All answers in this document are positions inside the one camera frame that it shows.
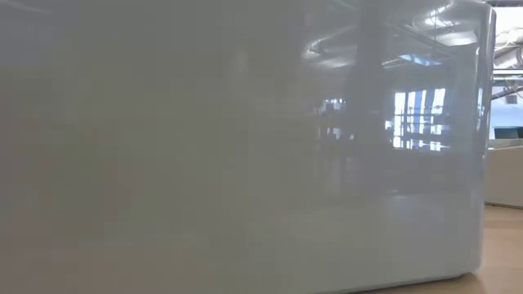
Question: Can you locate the dark background screen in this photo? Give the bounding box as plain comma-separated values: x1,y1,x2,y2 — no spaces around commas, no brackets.
493,127,523,140

